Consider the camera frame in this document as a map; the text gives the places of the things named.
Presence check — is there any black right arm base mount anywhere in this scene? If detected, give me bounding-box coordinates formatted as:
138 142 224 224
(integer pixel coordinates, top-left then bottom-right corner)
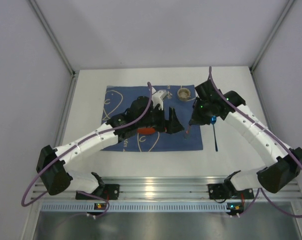
207 170 255 204

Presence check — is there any slotted grey cable duct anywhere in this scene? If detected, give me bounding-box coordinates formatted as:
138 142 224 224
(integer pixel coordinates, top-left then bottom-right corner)
40 201 244 213

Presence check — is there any iridescent purple fork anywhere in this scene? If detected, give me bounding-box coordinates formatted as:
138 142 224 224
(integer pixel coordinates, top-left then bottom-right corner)
184 125 191 139

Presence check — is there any aluminium frame rail right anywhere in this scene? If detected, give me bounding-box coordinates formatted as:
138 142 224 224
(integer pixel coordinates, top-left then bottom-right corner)
249 0 298 72

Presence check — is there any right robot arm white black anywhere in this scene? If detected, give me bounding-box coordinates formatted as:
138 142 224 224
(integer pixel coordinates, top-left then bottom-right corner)
189 79 302 194

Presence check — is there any orange plastic plate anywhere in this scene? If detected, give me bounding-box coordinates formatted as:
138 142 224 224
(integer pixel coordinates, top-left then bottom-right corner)
137 127 156 135

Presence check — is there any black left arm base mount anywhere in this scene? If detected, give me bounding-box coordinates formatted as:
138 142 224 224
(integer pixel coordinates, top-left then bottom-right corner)
75 172 120 201

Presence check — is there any aluminium front rail base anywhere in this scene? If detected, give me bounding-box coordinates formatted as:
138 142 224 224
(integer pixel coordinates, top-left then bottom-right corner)
30 176 302 202

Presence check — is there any speckled ceramic cup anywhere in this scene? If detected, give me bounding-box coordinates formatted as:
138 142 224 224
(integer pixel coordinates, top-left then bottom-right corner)
177 87 191 102

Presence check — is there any blue metal spoon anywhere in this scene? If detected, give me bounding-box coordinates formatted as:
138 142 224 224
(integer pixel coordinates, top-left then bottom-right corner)
210 116 219 152

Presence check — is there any aluminium frame rail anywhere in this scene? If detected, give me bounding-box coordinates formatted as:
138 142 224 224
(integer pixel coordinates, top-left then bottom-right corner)
28 0 76 76
249 0 298 72

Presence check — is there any aluminium frame rail left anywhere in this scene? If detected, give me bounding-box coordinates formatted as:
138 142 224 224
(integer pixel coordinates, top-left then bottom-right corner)
28 0 76 76

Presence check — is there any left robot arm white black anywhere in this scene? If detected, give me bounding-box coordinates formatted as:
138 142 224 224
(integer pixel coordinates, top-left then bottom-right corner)
36 91 184 197

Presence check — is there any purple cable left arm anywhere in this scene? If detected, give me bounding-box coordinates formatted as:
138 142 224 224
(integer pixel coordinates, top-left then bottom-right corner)
20 81 153 227

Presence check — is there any blue cloth placemat gold print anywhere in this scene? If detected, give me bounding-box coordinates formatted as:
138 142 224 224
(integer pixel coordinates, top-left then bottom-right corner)
101 85 203 152

